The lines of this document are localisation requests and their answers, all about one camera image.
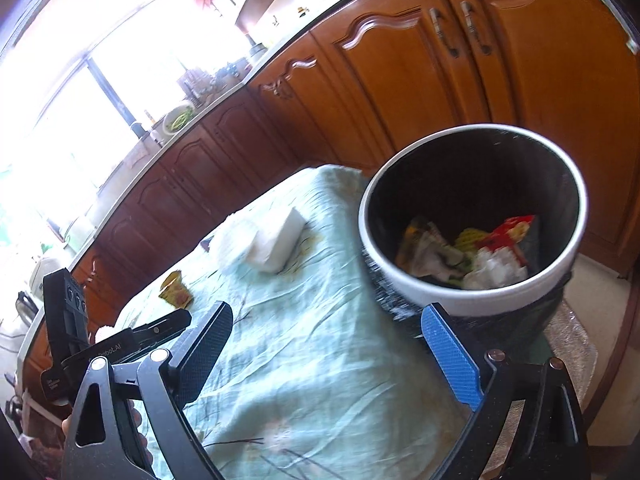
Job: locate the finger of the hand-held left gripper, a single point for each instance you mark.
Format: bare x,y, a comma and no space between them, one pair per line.
165,327

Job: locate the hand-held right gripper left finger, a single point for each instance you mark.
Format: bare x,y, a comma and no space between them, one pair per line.
205,350

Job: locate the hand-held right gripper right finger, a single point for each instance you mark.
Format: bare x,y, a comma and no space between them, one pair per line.
450,355

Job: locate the red snack packet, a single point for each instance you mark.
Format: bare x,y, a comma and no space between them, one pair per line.
512,230

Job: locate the black trash bin white rim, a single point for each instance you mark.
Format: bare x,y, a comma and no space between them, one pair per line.
500,180

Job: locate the person's left hand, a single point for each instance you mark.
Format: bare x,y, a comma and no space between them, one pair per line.
141,430

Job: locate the yellow snack wrapper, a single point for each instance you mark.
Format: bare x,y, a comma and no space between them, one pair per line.
176,290

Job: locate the steel kettle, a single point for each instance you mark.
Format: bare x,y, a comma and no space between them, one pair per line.
25,307

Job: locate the white rice cooker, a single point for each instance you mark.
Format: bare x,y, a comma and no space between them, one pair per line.
37,272

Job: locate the green floral tablecloth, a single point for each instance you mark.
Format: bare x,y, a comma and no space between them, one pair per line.
310,360

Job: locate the white paper block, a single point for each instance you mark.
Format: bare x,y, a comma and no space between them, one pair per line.
275,242

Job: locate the kitchen window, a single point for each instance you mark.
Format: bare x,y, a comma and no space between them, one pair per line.
75,110

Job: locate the white bowl of green vegetables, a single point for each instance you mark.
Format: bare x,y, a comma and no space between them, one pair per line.
175,119

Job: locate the wooden base cabinets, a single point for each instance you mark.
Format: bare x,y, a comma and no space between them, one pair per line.
400,75

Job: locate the white stone countertop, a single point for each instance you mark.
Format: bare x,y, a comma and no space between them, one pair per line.
310,10

